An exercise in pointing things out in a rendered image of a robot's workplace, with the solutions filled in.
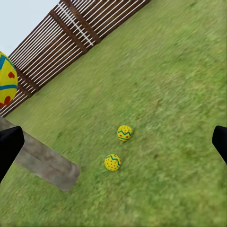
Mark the easter egg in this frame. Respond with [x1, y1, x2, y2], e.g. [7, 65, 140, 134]
[117, 125, 132, 141]
[105, 154, 121, 171]
[0, 51, 18, 107]

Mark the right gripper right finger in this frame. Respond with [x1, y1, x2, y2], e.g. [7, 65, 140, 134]
[212, 126, 227, 164]

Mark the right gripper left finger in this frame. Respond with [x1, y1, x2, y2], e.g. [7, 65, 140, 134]
[0, 126, 25, 182]

